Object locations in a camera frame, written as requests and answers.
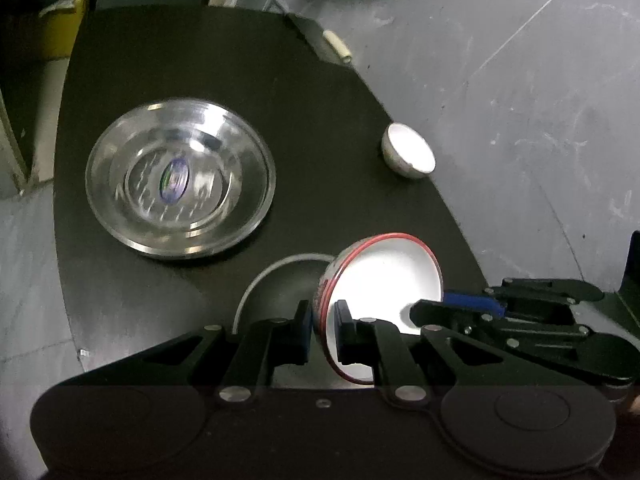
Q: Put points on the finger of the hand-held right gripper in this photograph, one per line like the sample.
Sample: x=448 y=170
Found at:
x=472 y=302
x=435 y=315

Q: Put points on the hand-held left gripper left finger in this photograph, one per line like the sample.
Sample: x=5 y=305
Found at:
x=302 y=332

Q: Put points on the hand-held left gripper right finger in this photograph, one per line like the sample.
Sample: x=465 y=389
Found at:
x=344 y=335

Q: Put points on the steel bowl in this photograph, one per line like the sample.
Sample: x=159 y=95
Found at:
x=285 y=285

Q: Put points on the white ceramic bowl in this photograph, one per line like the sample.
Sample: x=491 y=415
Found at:
x=410 y=147
x=385 y=280

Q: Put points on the large steel plate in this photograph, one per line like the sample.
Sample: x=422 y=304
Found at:
x=150 y=251

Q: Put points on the small white tube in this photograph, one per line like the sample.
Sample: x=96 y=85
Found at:
x=337 y=45

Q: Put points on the yellow box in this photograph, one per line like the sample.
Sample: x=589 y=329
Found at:
x=60 y=27

